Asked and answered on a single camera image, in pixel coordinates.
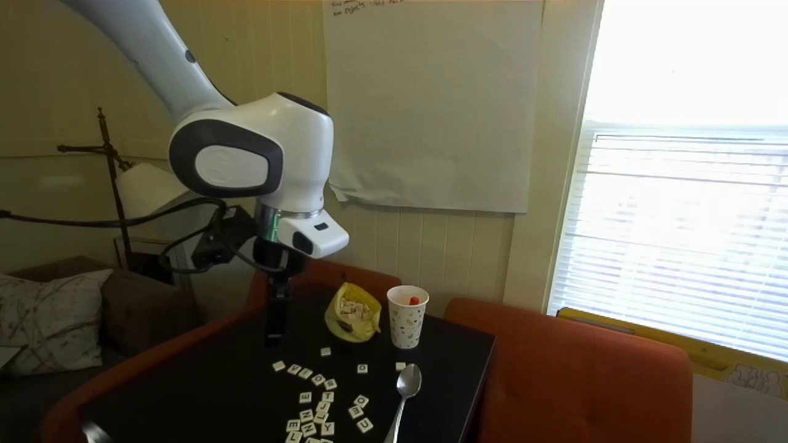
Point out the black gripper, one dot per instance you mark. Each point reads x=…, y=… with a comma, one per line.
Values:
x=283, y=261

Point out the white letter tile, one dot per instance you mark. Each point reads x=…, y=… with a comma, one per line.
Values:
x=278, y=365

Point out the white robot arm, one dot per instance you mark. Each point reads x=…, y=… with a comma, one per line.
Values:
x=274, y=148

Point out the yellow crumpled snack bag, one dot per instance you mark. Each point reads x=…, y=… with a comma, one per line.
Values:
x=353, y=314

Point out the letter tile V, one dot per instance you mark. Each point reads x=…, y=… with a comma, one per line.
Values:
x=293, y=371

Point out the letter tile I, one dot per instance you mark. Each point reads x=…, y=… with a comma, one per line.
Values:
x=305, y=373

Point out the black tray table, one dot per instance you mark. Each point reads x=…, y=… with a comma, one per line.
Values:
x=223, y=391

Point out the letter tile E single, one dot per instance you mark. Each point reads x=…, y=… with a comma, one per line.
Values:
x=362, y=371

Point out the white patterned paper cup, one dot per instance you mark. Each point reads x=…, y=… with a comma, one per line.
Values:
x=407, y=312

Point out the letter tile U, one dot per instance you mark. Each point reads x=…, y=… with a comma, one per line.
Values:
x=359, y=399

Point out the brown cushion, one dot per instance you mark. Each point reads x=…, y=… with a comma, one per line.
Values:
x=141, y=314

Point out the letter tile E lower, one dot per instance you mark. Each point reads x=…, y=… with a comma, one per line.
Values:
x=355, y=413

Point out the silver metal spoon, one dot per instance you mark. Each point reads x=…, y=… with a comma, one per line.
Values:
x=407, y=388

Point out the letter tile O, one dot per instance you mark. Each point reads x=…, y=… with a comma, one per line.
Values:
x=366, y=424

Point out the white lamp shade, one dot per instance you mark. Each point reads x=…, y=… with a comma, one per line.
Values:
x=148, y=189

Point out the white patterned pillow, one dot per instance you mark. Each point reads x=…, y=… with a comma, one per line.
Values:
x=55, y=327

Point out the orange armchair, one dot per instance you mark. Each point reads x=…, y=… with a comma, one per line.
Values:
x=547, y=381

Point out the white window blinds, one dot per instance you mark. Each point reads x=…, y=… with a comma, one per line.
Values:
x=683, y=229

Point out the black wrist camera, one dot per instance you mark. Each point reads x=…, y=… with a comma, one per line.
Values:
x=223, y=237

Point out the white paper wall sheet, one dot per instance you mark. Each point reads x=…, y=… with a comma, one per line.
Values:
x=431, y=103

